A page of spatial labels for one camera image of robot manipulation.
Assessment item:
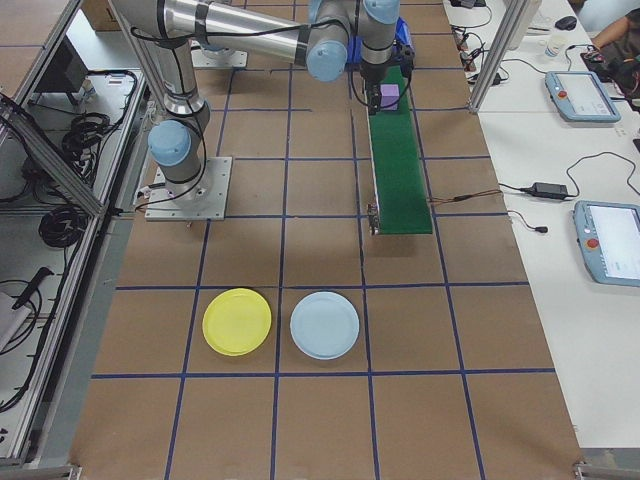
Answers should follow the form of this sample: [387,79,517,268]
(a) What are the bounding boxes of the black cable coil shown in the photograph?
[60,112,125,157]
[38,203,90,250]

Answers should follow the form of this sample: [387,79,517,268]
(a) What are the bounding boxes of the yellow round plate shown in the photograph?
[201,288,274,357]

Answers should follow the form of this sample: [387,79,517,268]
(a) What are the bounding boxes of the metal V-shaped frame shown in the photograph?
[0,0,151,471]

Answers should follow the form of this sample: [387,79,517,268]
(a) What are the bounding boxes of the black barrel plug cable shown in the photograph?
[507,209,550,235]

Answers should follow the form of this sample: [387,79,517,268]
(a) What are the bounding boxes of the green conveyor belt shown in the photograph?
[363,64,434,237]

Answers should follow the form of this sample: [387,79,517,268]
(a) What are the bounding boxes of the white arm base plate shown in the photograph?
[192,47,250,70]
[144,156,234,222]

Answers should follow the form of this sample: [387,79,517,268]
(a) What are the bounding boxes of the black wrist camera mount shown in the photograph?
[392,42,417,79]

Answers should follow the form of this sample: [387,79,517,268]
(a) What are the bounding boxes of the purple foam block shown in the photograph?
[378,83,401,114]

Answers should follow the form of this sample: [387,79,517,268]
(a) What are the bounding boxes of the brown cardboard box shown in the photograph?
[82,0,121,32]

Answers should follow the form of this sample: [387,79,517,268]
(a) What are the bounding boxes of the black handheld tool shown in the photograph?
[13,267,55,310]

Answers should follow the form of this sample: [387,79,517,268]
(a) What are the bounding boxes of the aluminium upright post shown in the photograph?
[467,0,531,114]

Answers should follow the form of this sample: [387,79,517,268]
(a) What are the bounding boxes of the black cable bundle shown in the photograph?
[452,22,511,86]

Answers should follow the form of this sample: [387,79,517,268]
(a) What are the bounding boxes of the blue plastic storage bin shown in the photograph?
[348,17,416,69]

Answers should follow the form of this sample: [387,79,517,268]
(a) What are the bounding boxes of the black control box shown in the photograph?
[33,34,91,97]

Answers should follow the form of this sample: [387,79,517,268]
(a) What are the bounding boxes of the light blue round plate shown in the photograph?
[289,291,361,361]

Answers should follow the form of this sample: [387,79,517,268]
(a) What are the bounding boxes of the blue grey teach pendant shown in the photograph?
[543,69,623,124]
[571,199,640,289]

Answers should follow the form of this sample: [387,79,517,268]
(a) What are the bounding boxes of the red black conveyor wires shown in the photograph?
[428,191,502,205]

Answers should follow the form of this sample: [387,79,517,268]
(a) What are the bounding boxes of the white side table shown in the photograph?
[442,0,640,451]

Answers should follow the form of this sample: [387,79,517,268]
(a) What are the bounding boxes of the black power adapter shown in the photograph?
[519,181,571,201]

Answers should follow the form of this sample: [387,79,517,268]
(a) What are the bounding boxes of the person forearm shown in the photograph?
[591,13,640,51]

